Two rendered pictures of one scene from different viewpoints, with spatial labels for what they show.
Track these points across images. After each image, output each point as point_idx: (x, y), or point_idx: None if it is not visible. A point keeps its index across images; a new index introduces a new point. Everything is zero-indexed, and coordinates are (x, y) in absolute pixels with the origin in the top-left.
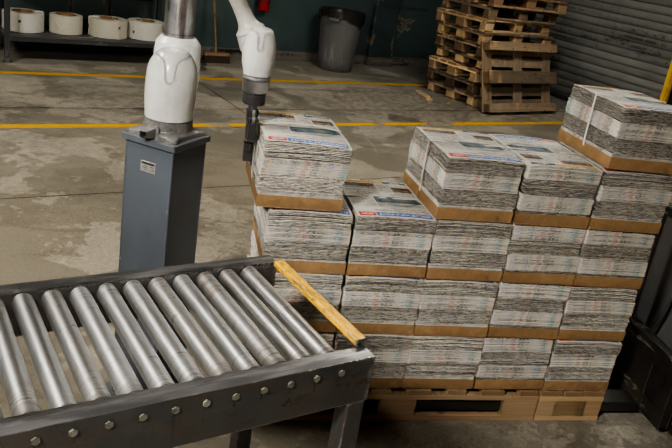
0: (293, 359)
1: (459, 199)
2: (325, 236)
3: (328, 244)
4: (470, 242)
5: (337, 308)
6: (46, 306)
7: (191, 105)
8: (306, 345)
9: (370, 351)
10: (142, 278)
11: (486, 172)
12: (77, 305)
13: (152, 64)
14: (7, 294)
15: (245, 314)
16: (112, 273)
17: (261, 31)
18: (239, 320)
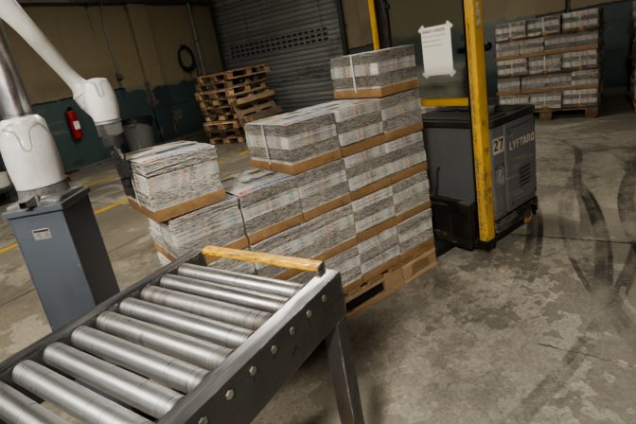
0: (277, 309)
1: (303, 153)
2: (222, 222)
3: (227, 228)
4: (322, 182)
5: (255, 273)
6: None
7: (60, 164)
8: (277, 294)
9: None
10: (87, 321)
11: (312, 127)
12: (26, 381)
13: (3, 141)
14: None
15: (207, 298)
16: (52, 332)
17: (96, 79)
18: (205, 306)
